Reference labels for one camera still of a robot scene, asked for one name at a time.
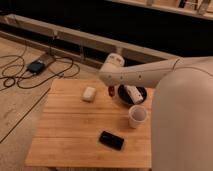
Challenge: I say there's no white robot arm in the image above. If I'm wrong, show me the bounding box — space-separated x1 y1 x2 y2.
99 53 213 171

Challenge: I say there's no black bowl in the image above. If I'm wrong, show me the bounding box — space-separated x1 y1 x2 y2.
117 85 147 106

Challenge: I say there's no white object in bowl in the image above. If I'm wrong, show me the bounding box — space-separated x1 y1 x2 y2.
124 85 143 104

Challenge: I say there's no wooden table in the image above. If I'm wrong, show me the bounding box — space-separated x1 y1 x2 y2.
25 79 151 169

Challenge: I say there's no black rectangular box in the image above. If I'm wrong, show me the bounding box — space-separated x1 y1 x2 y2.
99 131 124 150

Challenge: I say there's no blue power adapter box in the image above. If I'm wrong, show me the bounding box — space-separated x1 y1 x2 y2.
27 61 45 74

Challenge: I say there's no long wooden rail frame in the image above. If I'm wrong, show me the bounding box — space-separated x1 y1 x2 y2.
0 13 213 73

